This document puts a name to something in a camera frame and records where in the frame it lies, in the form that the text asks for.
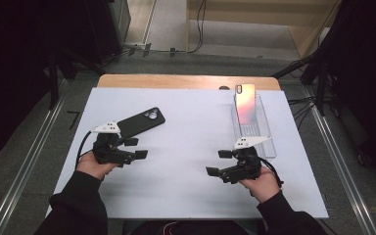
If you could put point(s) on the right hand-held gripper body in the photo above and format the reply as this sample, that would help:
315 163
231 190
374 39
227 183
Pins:
248 166

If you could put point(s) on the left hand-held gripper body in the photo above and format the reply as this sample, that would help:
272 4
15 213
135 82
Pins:
109 153

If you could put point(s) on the black phone case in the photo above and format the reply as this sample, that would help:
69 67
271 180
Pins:
142 122

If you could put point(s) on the clear plastic rack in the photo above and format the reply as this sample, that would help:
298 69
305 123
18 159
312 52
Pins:
258 132

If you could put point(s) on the iridescent phone case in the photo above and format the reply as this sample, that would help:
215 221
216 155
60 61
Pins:
245 104

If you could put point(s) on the person's left hand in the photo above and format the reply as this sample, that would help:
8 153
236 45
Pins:
93 168

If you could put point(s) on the person's right hand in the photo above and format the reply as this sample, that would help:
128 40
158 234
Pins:
264 187

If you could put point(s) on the white board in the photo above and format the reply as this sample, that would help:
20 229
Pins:
192 114

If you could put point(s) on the wooden table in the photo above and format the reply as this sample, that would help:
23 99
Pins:
176 81

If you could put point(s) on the black metal stand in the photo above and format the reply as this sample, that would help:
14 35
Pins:
53 81
321 88

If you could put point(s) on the dark cabinet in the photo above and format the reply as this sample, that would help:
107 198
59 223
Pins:
111 26

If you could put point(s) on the black curtain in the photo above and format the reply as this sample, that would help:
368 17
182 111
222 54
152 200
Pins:
365 81
6 65

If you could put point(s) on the light wooden shelf unit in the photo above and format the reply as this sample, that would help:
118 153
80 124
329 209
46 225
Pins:
306 36

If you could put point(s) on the metal floor rail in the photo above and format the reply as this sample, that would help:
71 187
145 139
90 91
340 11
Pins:
26 169
342 169

